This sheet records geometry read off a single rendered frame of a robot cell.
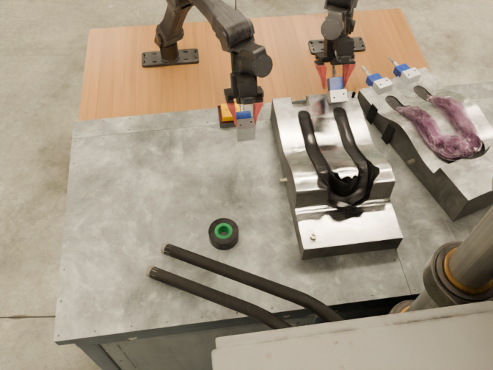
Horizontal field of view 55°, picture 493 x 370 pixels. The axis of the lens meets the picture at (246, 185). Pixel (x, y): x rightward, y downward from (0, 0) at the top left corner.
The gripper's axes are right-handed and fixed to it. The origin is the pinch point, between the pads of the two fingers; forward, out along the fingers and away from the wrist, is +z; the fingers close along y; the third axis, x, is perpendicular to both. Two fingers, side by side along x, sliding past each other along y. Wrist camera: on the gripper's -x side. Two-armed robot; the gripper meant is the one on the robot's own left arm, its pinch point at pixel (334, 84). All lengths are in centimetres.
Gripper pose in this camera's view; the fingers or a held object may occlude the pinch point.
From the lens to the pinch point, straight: 147.3
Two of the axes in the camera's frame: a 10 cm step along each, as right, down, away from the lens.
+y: 9.9, -1.1, 0.8
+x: -1.2, -4.2, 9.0
